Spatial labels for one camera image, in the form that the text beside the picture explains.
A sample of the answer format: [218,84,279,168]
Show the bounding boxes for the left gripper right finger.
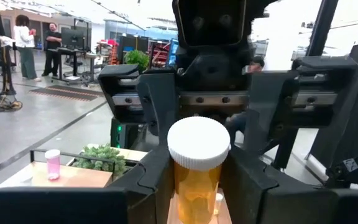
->
[222,146,279,224]

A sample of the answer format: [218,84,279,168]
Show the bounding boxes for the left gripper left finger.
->
[107,145,177,224]

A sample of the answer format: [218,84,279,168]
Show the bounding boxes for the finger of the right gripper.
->
[244,70,298,156]
[137,70,180,147]

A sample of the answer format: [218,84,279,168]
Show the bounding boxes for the orange medicine bottle white cap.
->
[167,116,232,224]

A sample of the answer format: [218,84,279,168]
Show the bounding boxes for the pink medicine bottle white cap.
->
[44,149,62,182]

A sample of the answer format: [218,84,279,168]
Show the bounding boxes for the person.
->
[224,55,265,147]
[41,22,63,78]
[13,14,42,82]

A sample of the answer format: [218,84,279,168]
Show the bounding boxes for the green background plant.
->
[123,49,150,72]

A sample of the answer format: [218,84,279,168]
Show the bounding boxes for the black computer green lights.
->
[110,116,139,150]

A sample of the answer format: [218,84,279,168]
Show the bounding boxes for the green plant in grey pot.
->
[72,142,127,180]

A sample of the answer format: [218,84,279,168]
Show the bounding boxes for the black floor mat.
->
[29,84,105,103]

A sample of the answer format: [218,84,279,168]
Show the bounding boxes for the black computer monitor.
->
[61,27,85,49]

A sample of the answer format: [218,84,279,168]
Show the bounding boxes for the black floor tape line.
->
[0,101,108,183]

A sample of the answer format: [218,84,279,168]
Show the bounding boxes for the black tripod stand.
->
[0,12,23,111]

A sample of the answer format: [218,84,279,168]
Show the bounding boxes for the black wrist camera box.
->
[172,0,249,47]

